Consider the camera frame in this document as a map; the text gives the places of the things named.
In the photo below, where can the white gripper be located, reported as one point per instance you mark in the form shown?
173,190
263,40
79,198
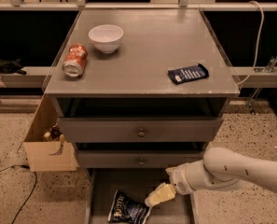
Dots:
178,180

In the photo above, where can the blue chip bag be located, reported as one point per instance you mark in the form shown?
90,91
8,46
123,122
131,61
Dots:
126,210

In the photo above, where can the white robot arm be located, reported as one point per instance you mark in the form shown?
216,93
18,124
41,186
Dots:
219,169

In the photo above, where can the grey bottom drawer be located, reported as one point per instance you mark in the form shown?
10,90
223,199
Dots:
136,184

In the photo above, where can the grey drawer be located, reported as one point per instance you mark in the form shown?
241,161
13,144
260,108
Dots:
137,120
136,184
138,155

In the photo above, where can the grey middle drawer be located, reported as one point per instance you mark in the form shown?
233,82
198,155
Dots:
138,155

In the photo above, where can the grey drawer cabinet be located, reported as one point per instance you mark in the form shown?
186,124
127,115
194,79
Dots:
154,42

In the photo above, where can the grey top drawer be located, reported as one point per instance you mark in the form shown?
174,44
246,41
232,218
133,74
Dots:
137,120

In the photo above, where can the dark blue snack bar wrapper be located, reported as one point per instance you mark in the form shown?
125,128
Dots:
188,74

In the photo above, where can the items in cardboard box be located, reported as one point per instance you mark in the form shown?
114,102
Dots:
55,134

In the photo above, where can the cardboard box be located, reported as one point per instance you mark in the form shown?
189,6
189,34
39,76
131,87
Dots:
38,151

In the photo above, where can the orange soda can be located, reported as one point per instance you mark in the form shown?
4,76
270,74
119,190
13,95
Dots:
75,61

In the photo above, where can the white ceramic bowl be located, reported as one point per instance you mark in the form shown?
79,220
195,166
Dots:
106,38

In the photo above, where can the black object on ledge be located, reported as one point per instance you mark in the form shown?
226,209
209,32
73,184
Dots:
11,67

